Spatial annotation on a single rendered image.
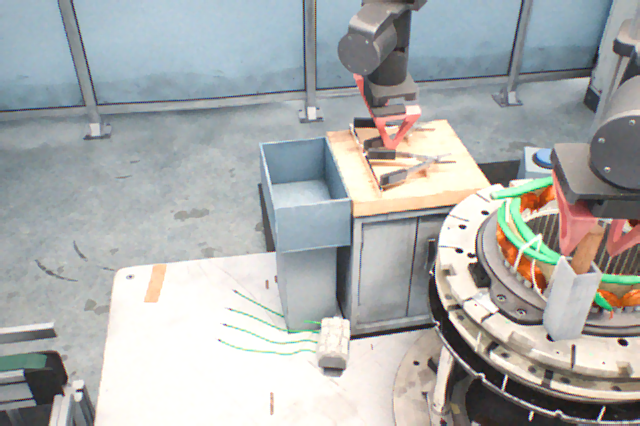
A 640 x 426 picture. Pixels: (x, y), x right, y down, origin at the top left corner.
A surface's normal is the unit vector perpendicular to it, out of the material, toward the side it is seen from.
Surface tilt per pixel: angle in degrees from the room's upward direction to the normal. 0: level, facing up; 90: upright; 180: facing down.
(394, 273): 90
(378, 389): 0
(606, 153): 93
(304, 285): 90
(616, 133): 93
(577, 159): 5
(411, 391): 0
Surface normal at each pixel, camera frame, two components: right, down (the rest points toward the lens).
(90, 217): 0.00, -0.78
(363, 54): -0.48, 0.59
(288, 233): 0.19, 0.61
